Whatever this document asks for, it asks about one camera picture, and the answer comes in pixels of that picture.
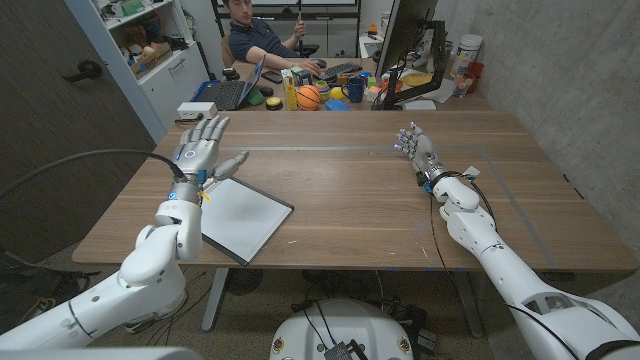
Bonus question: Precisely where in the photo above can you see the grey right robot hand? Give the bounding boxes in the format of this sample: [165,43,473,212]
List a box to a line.
[393,121,449,189]

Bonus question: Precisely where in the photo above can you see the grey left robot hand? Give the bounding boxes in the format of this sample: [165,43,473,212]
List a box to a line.
[168,115,250,205]

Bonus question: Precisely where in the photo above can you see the small whiteboard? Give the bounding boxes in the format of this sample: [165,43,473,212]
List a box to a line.
[199,176,295,267]

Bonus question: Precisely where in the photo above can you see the white power box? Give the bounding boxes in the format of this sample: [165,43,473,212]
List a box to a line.
[176,101,219,121]

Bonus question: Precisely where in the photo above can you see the open black laptop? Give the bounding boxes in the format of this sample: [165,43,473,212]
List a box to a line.
[197,54,266,112]

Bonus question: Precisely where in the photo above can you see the white shelf cabinet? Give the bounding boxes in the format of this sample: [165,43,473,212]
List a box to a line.
[64,0,211,144]

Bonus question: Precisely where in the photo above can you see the yellow plate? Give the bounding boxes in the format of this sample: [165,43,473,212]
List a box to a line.
[399,72,434,88]

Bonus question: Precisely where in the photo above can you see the clear glass jar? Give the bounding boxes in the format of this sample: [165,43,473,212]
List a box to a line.
[452,74,471,99]

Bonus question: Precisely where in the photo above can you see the dark blue mug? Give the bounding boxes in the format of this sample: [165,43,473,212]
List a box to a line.
[341,76,367,104]

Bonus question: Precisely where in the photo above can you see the cardboard box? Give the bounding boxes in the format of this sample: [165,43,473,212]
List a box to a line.
[128,41,174,80]

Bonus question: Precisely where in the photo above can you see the white canister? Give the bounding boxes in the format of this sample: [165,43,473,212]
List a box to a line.
[449,33,485,79]

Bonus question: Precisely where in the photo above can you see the yellow bottle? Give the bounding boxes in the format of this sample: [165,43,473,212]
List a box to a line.
[280,68,299,112]

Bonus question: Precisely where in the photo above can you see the black keyboard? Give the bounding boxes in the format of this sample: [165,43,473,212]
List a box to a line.
[319,61,362,81]

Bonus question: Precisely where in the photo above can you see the black computer monitor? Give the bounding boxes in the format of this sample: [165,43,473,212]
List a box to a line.
[374,0,440,79]

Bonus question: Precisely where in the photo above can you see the orange basketball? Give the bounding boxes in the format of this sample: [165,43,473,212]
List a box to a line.
[296,84,322,112]

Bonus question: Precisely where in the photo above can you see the seated man in dark polo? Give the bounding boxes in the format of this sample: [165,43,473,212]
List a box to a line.
[222,0,324,74]

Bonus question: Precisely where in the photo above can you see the colourful small box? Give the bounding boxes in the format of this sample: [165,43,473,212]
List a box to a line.
[291,65,314,87]

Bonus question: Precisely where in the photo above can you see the round black fan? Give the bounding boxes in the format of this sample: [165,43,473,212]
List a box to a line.
[224,268,265,296]

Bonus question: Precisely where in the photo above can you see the grey table leg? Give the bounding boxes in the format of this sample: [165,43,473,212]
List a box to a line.
[201,268,230,333]
[452,271,485,339]

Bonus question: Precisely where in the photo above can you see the dark wooden door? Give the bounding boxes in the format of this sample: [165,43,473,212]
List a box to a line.
[0,0,157,264]

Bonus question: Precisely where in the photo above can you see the white sneaker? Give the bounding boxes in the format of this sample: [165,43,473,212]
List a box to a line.
[123,289,189,335]

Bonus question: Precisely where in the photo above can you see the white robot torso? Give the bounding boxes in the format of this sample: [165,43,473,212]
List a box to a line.
[269,298,415,360]

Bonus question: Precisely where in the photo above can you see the black backpack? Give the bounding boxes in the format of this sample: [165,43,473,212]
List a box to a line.
[0,249,101,334]

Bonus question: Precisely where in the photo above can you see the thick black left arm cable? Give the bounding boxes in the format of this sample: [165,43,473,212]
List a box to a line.
[0,147,187,199]

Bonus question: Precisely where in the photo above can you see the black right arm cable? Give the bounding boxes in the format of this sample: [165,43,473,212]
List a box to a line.
[444,171,499,232]

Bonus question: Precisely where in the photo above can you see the black door handle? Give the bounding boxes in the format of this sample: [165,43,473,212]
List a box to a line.
[61,59,104,84]

